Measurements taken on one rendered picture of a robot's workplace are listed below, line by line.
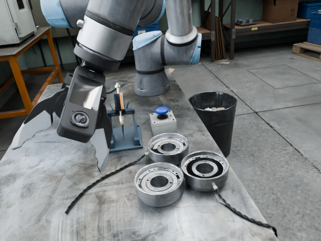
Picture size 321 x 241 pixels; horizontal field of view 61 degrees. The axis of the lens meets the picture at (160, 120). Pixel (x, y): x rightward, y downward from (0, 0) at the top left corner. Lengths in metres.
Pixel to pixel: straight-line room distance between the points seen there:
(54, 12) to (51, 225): 0.41
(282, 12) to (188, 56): 3.76
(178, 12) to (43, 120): 0.62
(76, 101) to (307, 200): 1.63
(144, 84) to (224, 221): 0.68
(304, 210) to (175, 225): 1.31
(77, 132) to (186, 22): 0.69
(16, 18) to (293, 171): 2.46
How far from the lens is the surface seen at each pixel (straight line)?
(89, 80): 0.42
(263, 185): 1.88
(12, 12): 2.73
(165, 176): 0.61
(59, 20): 0.56
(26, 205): 0.69
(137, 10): 0.41
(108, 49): 0.40
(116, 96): 0.77
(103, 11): 0.40
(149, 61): 1.06
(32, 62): 4.84
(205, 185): 0.59
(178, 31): 0.98
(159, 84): 1.09
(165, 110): 0.79
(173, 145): 0.72
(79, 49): 0.42
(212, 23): 4.19
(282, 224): 1.68
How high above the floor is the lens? 1.22
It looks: 28 degrees down
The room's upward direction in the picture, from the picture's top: 5 degrees counter-clockwise
